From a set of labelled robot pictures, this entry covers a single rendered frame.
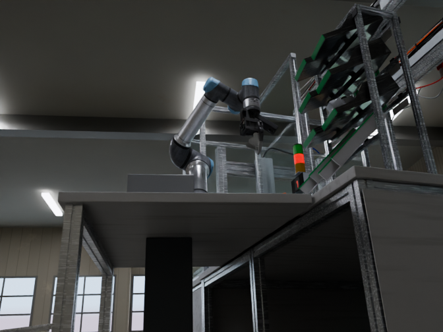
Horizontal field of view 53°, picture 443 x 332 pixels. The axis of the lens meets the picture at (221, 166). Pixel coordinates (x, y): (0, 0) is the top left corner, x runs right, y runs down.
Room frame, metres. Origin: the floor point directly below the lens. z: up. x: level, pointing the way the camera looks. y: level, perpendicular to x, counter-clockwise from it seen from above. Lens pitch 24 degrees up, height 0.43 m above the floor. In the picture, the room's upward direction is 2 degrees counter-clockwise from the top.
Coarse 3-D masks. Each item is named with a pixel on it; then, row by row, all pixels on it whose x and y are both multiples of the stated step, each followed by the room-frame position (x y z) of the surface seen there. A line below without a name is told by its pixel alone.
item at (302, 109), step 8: (360, 80) 1.52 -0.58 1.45; (336, 88) 1.49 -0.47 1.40; (352, 88) 1.56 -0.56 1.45; (312, 96) 1.46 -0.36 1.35; (320, 96) 1.49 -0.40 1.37; (328, 96) 1.53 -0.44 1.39; (304, 104) 1.53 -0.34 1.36; (312, 104) 1.53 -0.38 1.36; (320, 104) 1.57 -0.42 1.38; (304, 112) 1.58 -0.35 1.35
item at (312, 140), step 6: (360, 120) 1.55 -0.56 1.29; (318, 126) 1.46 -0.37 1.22; (342, 126) 1.52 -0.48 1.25; (354, 126) 1.60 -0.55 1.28; (312, 132) 1.47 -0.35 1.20; (318, 132) 1.46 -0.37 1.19; (324, 132) 1.49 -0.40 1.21; (330, 132) 1.52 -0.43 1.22; (336, 132) 1.56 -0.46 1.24; (312, 138) 1.50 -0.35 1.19; (318, 138) 1.53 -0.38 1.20; (324, 138) 1.56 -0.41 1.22; (306, 144) 1.56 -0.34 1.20; (312, 144) 1.57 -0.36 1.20
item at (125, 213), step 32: (64, 192) 1.10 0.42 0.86; (96, 192) 1.11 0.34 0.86; (128, 192) 1.13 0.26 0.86; (160, 192) 1.14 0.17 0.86; (96, 224) 1.32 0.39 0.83; (128, 224) 1.33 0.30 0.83; (160, 224) 1.35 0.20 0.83; (192, 224) 1.36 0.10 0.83; (224, 224) 1.38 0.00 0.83; (256, 224) 1.39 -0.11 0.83; (128, 256) 1.78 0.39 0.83; (192, 256) 1.83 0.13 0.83; (224, 256) 1.86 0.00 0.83
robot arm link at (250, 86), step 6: (246, 78) 1.66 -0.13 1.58; (252, 78) 1.65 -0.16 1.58; (246, 84) 1.65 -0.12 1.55; (252, 84) 1.65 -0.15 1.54; (240, 90) 1.70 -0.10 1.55; (246, 90) 1.65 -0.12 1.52; (252, 90) 1.65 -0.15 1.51; (258, 90) 1.67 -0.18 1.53; (240, 96) 1.70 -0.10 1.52; (246, 96) 1.65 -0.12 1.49; (252, 96) 1.65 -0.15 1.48; (258, 96) 1.67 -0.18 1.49
